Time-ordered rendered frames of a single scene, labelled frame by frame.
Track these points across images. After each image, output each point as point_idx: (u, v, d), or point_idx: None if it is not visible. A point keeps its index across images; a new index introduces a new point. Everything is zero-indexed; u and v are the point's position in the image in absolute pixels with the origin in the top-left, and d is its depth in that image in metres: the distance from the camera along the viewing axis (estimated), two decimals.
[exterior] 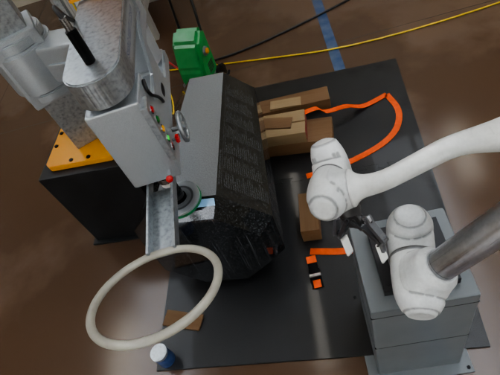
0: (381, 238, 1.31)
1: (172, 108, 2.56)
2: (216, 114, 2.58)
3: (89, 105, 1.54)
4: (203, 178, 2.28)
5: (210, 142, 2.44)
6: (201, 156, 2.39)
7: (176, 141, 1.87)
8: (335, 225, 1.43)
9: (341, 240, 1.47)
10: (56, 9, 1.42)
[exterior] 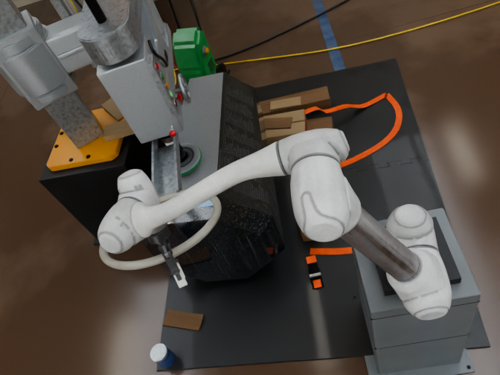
0: None
1: (174, 79, 2.74)
2: (216, 114, 2.58)
3: (101, 59, 1.72)
4: (203, 178, 2.28)
5: (210, 142, 2.44)
6: (201, 156, 2.39)
7: (178, 100, 2.05)
8: (172, 258, 1.44)
9: (178, 276, 1.48)
10: None
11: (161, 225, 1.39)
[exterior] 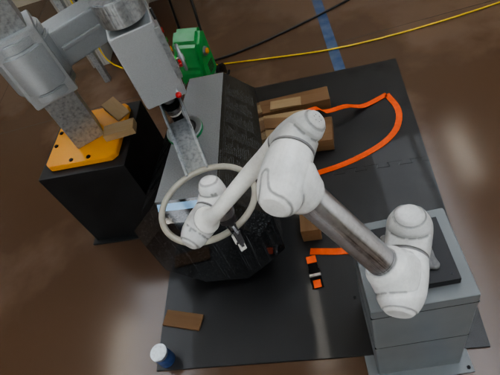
0: None
1: None
2: (216, 114, 2.58)
3: (114, 23, 1.88)
4: None
5: (210, 142, 2.44)
6: None
7: (180, 65, 2.23)
8: (240, 234, 1.87)
9: (242, 244, 1.93)
10: None
11: (232, 213, 1.79)
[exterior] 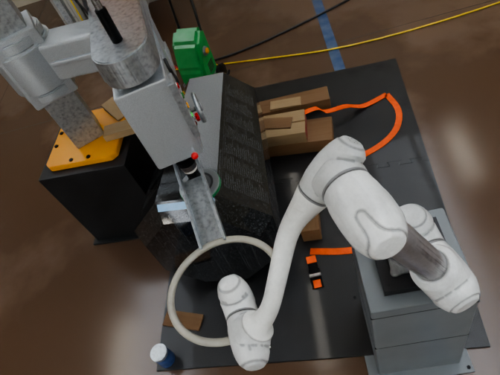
0: None
1: None
2: (216, 114, 2.58)
3: (120, 82, 1.58)
4: None
5: (210, 142, 2.44)
6: (201, 156, 2.39)
7: (197, 120, 1.92)
8: None
9: None
10: None
11: None
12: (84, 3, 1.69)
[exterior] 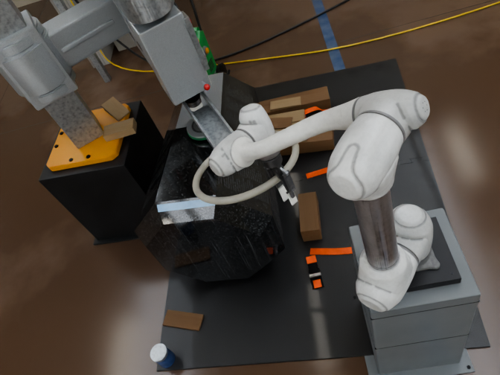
0: None
1: None
2: None
3: (146, 15, 1.85)
4: (203, 178, 2.28)
5: None
6: (201, 156, 2.39)
7: None
8: (289, 176, 1.67)
9: (293, 193, 1.72)
10: None
11: None
12: None
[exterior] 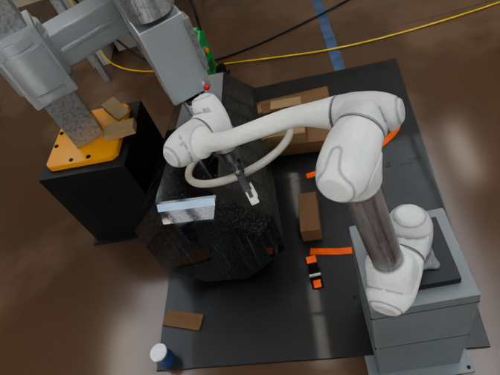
0: None
1: None
2: None
3: (146, 15, 1.85)
4: (203, 178, 2.28)
5: None
6: None
7: None
8: (244, 175, 1.57)
9: (250, 193, 1.61)
10: None
11: None
12: None
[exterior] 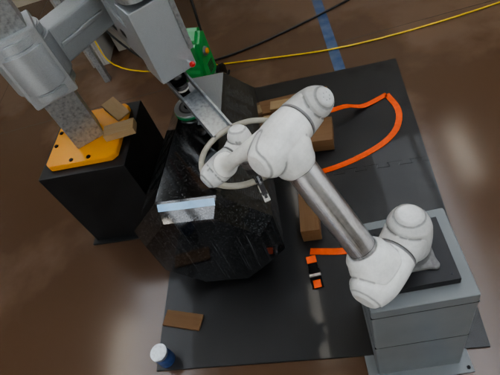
0: None
1: None
2: None
3: None
4: None
5: None
6: None
7: None
8: (263, 184, 1.98)
9: (265, 195, 2.05)
10: None
11: None
12: None
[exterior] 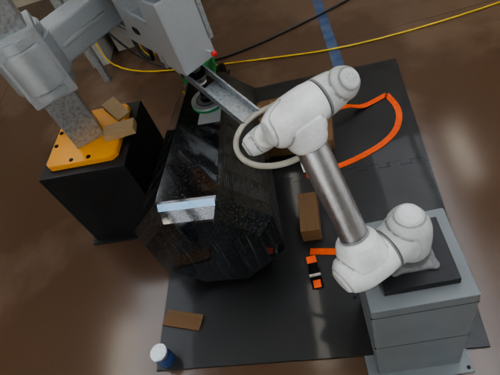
0: None
1: (149, 55, 2.99)
2: (216, 114, 2.58)
3: None
4: (203, 178, 2.28)
5: (210, 142, 2.44)
6: (201, 156, 2.39)
7: None
8: None
9: None
10: None
11: None
12: None
